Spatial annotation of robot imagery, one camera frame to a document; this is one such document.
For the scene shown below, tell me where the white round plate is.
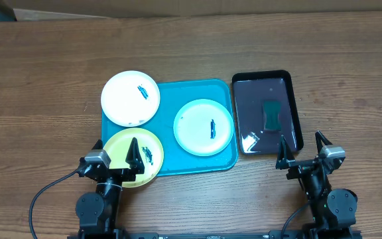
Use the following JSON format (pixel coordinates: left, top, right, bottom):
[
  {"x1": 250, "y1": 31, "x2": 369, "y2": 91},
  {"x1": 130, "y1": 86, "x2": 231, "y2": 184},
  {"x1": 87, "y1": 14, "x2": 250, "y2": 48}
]
[{"x1": 101, "y1": 70, "x2": 160, "y2": 127}]

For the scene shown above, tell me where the black water tray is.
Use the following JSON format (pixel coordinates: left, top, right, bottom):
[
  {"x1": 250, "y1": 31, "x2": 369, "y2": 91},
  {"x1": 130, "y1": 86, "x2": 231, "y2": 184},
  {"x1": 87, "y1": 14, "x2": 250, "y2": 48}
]
[{"x1": 232, "y1": 70, "x2": 304, "y2": 155}]

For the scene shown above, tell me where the light blue round plate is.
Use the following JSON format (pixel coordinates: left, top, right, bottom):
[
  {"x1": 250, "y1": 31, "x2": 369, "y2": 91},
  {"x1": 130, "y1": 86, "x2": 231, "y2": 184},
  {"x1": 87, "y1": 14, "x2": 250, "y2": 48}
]
[{"x1": 173, "y1": 99, "x2": 234, "y2": 157}]

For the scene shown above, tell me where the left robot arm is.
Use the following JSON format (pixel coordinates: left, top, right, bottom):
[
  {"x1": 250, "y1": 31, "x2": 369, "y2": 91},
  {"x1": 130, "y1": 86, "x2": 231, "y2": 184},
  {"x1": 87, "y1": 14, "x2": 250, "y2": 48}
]
[{"x1": 76, "y1": 138, "x2": 145, "y2": 239}]

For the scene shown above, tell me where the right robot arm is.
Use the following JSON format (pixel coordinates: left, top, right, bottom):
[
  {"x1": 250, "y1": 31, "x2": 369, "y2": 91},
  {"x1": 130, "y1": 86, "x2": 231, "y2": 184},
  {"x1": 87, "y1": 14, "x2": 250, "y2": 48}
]
[{"x1": 275, "y1": 131, "x2": 361, "y2": 238}]

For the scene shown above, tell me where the green sponge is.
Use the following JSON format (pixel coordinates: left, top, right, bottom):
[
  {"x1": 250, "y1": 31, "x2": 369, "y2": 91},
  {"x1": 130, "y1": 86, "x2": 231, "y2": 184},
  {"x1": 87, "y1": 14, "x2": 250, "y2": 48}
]
[{"x1": 263, "y1": 100, "x2": 281, "y2": 131}]

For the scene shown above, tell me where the teal plastic tray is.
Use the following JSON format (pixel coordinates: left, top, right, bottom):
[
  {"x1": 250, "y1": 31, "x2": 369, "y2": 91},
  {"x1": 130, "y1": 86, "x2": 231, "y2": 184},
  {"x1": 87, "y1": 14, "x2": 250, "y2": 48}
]
[{"x1": 101, "y1": 79, "x2": 238, "y2": 176}]

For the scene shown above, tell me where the yellow round plate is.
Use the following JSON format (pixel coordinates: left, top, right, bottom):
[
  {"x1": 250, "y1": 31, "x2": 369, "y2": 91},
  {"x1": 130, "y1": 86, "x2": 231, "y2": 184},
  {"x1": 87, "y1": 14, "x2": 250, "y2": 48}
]
[{"x1": 103, "y1": 127, "x2": 164, "y2": 188}]

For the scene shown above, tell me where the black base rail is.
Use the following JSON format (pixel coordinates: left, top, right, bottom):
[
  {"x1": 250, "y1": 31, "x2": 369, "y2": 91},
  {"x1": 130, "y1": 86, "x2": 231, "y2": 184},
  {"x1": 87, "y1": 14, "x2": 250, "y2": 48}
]
[{"x1": 68, "y1": 228, "x2": 363, "y2": 239}]

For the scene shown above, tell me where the cardboard backdrop panel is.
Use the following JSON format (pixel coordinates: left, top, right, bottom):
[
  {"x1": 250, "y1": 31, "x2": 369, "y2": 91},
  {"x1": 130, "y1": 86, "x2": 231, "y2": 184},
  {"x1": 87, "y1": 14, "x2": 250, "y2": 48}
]
[{"x1": 6, "y1": 0, "x2": 382, "y2": 17}]

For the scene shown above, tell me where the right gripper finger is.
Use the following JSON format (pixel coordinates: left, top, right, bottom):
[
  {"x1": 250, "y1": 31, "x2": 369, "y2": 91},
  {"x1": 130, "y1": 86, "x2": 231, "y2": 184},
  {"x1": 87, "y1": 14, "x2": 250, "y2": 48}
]
[
  {"x1": 315, "y1": 130, "x2": 332, "y2": 152},
  {"x1": 277, "y1": 135, "x2": 294, "y2": 163}
]

